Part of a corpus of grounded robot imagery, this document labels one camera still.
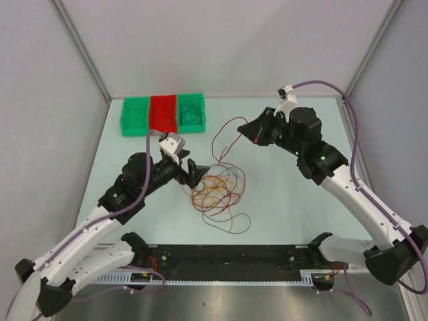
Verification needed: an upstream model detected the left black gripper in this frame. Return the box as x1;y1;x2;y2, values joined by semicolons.
139;148;209;198

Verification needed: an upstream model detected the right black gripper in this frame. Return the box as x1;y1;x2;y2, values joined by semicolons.
237;107;304;156

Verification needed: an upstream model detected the light blue wire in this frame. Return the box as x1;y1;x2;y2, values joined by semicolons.
180;100;204;125

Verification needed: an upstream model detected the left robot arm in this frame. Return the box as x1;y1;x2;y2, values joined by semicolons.
5;149;209;320

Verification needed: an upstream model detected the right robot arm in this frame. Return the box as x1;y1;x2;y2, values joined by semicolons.
237;107;427;286

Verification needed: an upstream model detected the red bin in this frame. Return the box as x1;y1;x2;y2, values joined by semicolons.
148;95;178;133

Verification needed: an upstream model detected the right green bin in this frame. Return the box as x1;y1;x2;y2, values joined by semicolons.
177;93;206;133

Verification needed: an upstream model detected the green bin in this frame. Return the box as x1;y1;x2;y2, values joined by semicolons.
177;93;206;133
120;96;150;136

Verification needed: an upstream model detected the left green bin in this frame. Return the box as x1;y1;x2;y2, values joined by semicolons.
120;96;150;136

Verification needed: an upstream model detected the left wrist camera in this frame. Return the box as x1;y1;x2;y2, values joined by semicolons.
159;132;185;163

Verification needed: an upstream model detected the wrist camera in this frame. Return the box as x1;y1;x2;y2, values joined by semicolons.
274;85;298;115
159;132;185;163

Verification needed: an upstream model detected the dark blue wire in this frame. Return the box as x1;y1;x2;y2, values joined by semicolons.
193;165;248;215

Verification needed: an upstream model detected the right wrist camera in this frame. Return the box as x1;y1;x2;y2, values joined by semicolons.
274;85;298;115

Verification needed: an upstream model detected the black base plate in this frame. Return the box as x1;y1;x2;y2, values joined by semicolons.
147;244;344;271

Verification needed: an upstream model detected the grey cable duct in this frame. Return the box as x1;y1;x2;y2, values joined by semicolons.
92;271;314;287

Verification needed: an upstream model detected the aluminium frame rail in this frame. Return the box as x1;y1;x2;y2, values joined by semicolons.
93;243;414;278

